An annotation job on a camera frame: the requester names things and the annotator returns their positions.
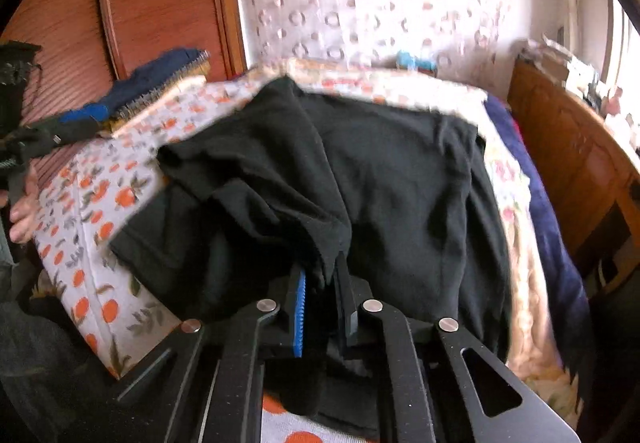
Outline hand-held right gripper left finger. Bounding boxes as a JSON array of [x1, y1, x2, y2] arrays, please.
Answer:
[[112, 264, 307, 443]]

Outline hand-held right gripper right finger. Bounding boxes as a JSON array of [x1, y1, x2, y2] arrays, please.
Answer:
[[334, 254, 582, 443]]

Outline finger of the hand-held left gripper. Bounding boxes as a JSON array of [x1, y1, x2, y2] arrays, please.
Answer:
[[20, 103, 111, 159]]

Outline black printed t-shirt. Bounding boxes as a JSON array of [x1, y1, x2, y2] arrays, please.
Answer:
[[109, 76, 513, 424]]

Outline person's left hand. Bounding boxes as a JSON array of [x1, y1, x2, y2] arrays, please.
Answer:
[[0, 166, 41, 244]]

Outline navy folded cloth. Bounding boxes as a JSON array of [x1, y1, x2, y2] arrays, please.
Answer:
[[107, 48, 203, 111]]

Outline orange fruit print bed sheet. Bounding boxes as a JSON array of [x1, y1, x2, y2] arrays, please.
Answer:
[[32, 58, 488, 443]]

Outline blue blanket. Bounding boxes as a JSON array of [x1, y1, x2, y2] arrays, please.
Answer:
[[482, 96, 596, 374]]

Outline person's dark trousers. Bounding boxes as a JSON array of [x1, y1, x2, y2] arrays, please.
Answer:
[[0, 243, 166, 443]]

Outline turquoise cloth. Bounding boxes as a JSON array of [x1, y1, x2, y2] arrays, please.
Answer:
[[395, 50, 438, 74]]

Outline wooden cabinet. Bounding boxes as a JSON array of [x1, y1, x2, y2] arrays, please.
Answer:
[[507, 58, 640, 294]]

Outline stack of books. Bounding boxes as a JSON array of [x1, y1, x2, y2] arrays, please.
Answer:
[[517, 36, 601, 99]]

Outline pink figurine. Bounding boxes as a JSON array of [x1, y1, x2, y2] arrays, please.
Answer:
[[602, 86, 626, 116]]

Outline window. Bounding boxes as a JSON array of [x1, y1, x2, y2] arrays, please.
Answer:
[[600, 0, 640, 124]]

